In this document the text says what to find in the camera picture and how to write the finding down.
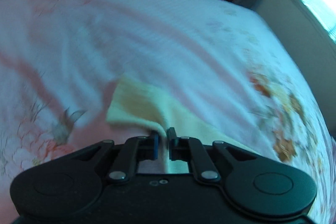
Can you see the cream knitted sweater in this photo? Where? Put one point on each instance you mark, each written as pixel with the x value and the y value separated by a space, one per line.
pixel 146 106

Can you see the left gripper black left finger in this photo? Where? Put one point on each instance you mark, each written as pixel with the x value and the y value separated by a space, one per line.
pixel 133 151

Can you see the pink floral bed sheet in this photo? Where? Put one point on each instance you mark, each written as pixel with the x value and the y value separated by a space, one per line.
pixel 214 70

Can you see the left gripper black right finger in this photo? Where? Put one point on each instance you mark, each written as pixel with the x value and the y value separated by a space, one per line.
pixel 191 151

